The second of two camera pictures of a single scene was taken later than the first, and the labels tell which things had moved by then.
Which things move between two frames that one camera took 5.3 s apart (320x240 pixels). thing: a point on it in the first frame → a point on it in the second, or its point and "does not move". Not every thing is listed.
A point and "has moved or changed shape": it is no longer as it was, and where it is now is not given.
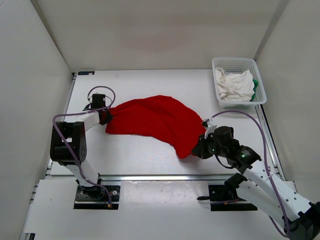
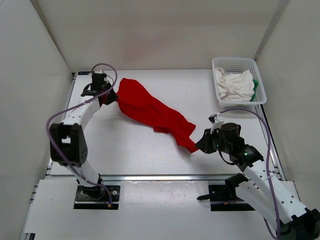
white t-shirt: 234,87 does not move
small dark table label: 86,73 does not move
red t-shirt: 160,117 has moved or changed shape
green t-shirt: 255,84 does not move
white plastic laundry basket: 238,82 does not move
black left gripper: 109,117 → 113,98
